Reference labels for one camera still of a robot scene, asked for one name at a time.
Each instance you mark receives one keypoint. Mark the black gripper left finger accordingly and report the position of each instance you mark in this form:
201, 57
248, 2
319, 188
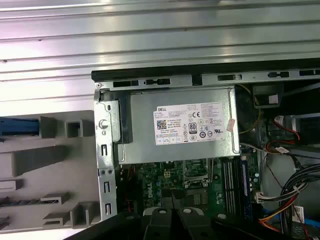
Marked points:
160, 225

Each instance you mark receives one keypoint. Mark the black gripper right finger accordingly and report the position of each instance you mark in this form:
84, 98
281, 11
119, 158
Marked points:
190, 225

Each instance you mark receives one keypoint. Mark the hard disk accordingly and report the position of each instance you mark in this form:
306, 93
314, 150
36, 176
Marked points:
20, 126

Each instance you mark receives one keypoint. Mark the metal socket cover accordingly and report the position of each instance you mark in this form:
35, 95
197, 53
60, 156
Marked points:
197, 185

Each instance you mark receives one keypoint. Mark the green motherboard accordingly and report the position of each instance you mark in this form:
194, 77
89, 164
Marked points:
155, 180

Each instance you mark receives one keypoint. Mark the black RAM slot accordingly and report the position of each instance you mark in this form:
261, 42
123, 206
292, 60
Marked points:
231, 185
225, 185
237, 185

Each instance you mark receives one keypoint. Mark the blue RAM stick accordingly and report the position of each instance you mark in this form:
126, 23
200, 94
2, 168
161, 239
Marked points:
246, 190

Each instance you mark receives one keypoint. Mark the grey metal power supply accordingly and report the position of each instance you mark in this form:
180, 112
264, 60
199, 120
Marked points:
142, 150

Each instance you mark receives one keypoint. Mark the black metal PC case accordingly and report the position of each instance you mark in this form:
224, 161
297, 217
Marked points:
105, 155

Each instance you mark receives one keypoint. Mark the metal drive cage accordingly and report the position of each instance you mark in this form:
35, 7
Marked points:
291, 122

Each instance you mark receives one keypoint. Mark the grey plastic parts rack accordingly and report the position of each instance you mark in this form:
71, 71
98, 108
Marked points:
30, 160

